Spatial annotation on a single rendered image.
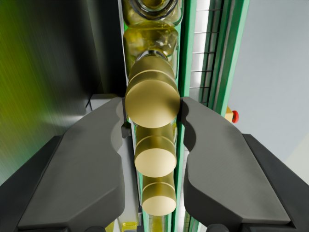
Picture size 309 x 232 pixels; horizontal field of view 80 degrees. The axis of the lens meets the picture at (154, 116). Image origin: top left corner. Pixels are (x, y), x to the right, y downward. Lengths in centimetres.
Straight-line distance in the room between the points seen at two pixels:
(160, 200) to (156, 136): 7
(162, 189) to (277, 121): 62
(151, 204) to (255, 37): 50
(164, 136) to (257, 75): 51
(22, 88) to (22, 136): 4
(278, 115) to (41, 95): 68
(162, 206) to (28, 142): 14
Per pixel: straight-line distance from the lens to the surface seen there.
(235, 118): 61
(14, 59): 20
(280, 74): 67
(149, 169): 16
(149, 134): 15
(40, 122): 23
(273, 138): 81
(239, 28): 33
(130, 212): 78
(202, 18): 40
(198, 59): 41
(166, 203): 19
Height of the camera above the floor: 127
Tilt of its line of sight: 57 degrees down
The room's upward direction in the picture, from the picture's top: 178 degrees clockwise
